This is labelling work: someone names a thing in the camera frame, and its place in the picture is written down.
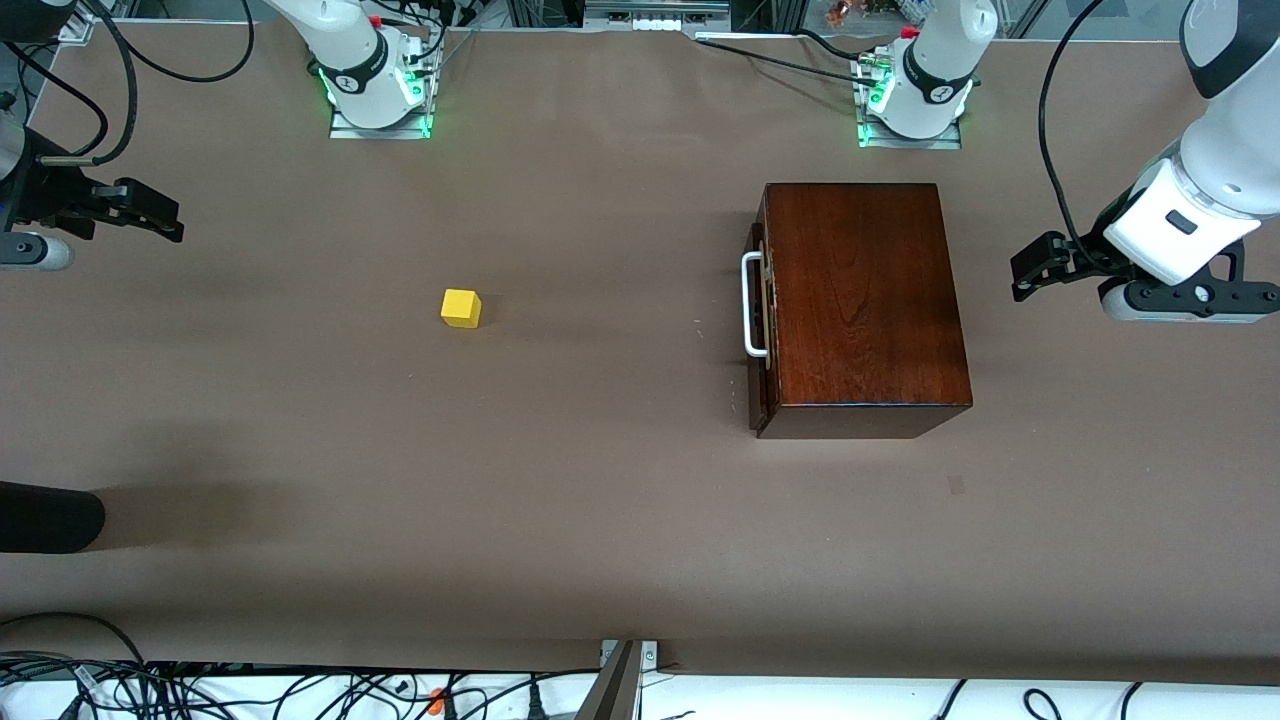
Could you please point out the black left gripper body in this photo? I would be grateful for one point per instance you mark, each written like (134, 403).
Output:
(1088, 250)

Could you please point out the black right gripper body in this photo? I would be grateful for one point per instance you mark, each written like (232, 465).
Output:
(50, 192)

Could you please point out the yellow cube block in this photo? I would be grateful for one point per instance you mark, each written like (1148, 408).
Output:
(460, 308)

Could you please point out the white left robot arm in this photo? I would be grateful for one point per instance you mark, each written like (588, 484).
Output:
(940, 70)

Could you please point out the white connector block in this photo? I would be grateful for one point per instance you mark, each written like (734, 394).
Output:
(655, 24)

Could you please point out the dark wooden cabinet box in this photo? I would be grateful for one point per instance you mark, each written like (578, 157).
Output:
(860, 300)

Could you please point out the large table cover sheet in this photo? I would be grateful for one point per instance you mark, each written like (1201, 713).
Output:
(400, 400)

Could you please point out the black rounded object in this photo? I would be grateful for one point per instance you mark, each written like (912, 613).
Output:
(50, 517)

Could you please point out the copper coloured object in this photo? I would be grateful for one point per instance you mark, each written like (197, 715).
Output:
(838, 12)

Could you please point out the orange plug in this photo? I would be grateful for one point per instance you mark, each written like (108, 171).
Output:
(437, 700)

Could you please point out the grey metal strut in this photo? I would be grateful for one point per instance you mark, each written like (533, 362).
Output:
(615, 690)

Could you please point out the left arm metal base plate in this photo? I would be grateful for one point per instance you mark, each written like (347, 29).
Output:
(910, 143)

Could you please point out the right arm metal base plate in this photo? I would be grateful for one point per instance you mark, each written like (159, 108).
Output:
(380, 132)

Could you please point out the grey metal rail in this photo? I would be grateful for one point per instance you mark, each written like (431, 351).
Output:
(700, 8)

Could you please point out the small metal bracket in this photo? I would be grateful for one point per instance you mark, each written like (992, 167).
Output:
(650, 655)

